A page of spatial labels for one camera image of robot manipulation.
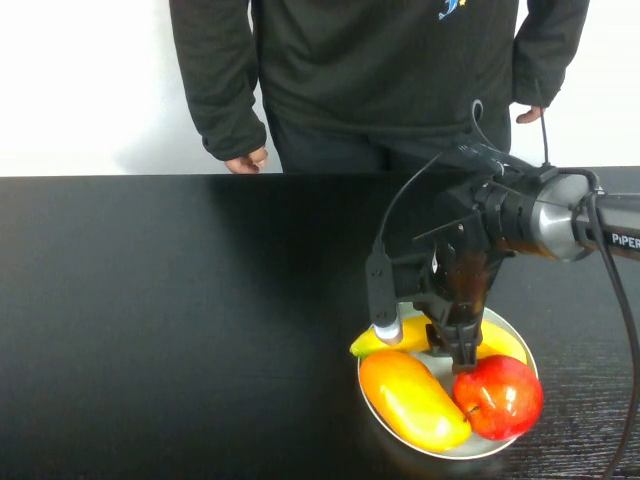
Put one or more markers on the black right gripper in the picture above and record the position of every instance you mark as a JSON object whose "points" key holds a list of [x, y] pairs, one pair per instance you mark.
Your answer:
{"points": [[460, 280]]}

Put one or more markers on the yellow banana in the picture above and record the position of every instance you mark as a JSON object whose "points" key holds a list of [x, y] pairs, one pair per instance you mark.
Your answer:
{"points": [[415, 335]]}

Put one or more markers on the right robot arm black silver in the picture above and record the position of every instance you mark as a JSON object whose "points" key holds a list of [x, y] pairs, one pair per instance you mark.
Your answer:
{"points": [[555, 220]]}

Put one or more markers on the person's black trousers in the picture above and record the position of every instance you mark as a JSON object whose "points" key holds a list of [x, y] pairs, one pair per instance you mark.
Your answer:
{"points": [[325, 150]]}

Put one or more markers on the person's black jacket torso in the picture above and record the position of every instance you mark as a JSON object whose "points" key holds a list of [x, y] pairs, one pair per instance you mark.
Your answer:
{"points": [[380, 65]]}

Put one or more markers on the person's left arm black sleeve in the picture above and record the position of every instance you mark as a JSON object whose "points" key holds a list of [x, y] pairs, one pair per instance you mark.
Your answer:
{"points": [[547, 50]]}

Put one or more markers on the person's arm black sleeve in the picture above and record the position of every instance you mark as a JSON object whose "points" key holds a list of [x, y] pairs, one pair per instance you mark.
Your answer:
{"points": [[547, 50], [220, 90]]}

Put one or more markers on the person's right arm black sleeve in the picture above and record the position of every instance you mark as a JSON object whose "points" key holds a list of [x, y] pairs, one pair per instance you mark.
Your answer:
{"points": [[220, 90]]}

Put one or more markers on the person's left hand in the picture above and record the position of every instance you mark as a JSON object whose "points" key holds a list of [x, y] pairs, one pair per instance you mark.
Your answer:
{"points": [[529, 117]]}

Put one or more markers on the person's right hand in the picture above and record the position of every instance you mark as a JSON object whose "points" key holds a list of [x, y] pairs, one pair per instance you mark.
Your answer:
{"points": [[245, 162]]}

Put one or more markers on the orange yellow mango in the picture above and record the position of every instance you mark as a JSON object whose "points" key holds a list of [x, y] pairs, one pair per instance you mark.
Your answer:
{"points": [[410, 395]]}

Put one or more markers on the red apple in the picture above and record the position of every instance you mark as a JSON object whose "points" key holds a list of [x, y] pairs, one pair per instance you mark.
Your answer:
{"points": [[500, 400]]}

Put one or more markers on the white round plate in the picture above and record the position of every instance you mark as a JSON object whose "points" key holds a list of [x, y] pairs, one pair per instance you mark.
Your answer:
{"points": [[480, 448]]}

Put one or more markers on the black wrist camera silver lens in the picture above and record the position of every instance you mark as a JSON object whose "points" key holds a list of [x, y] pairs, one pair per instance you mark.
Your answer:
{"points": [[380, 285]]}

